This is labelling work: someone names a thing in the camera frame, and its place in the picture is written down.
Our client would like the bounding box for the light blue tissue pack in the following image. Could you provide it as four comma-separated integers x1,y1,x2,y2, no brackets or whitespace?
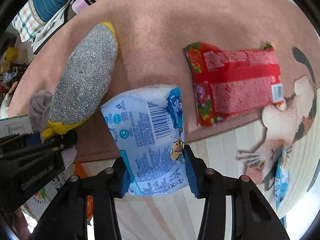
100,85,188,197

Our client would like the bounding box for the orange panda snack bag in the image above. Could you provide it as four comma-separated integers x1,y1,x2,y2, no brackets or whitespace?
74,161,93,225

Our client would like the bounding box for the red snack package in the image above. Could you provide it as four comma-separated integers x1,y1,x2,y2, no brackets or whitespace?
184,42,284,127

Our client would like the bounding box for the lilac cloth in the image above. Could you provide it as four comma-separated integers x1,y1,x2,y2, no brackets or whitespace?
29,89,53,132

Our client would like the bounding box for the plaid blue folded quilt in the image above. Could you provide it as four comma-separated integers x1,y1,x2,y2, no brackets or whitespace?
11,0,70,42

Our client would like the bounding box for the silver yellow scrubber sponge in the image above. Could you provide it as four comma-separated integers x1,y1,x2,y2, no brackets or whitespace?
41,22,118,139

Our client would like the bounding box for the slim blue snack packet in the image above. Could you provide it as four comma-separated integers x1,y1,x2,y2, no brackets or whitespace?
274,145,290,209

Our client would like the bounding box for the brown cardboard box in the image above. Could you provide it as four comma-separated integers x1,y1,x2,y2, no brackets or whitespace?
0,115,33,138

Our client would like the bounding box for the white folding bed table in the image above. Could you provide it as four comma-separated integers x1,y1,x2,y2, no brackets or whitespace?
31,1,75,55

